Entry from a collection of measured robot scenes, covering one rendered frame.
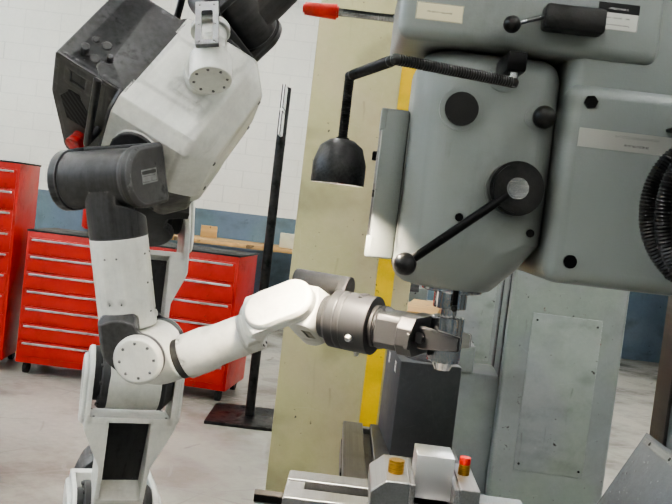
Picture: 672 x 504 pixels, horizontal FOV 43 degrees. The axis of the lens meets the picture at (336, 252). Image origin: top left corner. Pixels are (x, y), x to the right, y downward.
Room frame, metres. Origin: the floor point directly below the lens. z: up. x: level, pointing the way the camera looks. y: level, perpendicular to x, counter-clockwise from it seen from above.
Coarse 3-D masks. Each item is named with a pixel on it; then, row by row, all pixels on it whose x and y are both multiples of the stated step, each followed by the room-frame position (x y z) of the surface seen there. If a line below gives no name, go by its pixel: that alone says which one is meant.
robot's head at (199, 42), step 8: (200, 8) 1.34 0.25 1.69; (208, 8) 1.34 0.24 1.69; (216, 8) 1.34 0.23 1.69; (200, 16) 1.33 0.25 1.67; (208, 16) 1.35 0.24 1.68; (216, 16) 1.34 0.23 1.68; (200, 24) 1.33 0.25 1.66; (216, 24) 1.33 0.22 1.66; (200, 32) 1.32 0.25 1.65; (216, 32) 1.32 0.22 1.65; (200, 40) 1.31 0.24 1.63; (208, 40) 1.31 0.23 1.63; (216, 40) 1.31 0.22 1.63
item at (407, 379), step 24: (408, 360) 1.63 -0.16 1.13; (384, 384) 1.81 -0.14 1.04; (408, 384) 1.62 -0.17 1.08; (432, 384) 1.63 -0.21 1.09; (456, 384) 1.63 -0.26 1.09; (384, 408) 1.77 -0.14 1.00; (408, 408) 1.62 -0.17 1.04; (432, 408) 1.63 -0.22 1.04; (456, 408) 1.63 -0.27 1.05; (384, 432) 1.72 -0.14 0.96; (408, 432) 1.62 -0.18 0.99; (432, 432) 1.63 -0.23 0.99; (408, 456) 1.62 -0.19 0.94
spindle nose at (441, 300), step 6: (438, 294) 1.20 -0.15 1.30; (444, 294) 1.19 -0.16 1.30; (450, 294) 1.19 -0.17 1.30; (438, 300) 1.20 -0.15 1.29; (444, 300) 1.19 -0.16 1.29; (450, 300) 1.19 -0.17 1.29; (462, 300) 1.20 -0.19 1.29; (438, 306) 1.20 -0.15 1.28; (444, 306) 1.19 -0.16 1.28; (450, 306) 1.19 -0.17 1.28; (462, 306) 1.20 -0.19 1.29
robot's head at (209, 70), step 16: (192, 32) 1.37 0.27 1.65; (208, 32) 1.34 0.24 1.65; (224, 32) 1.36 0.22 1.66; (208, 48) 1.32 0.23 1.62; (224, 48) 1.33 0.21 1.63; (192, 64) 1.32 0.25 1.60; (208, 64) 1.30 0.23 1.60; (224, 64) 1.32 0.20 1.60; (192, 80) 1.33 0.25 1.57; (208, 80) 1.33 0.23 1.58; (224, 80) 1.33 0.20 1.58
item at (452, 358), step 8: (432, 328) 1.21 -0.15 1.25; (440, 328) 1.19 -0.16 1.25; (448, 328) 1.19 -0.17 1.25; (456, 328) 1.19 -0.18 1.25; (432, 352) 1.20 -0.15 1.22; (440, 352) 1.19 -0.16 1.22; (448, 352) 1.19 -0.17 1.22; (456, 352) 1.20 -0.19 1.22; (432, 360) 1.20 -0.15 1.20; (440, 360) 1.19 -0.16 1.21; (448, 360) 1.19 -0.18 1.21; (456, 360) 1.20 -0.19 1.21
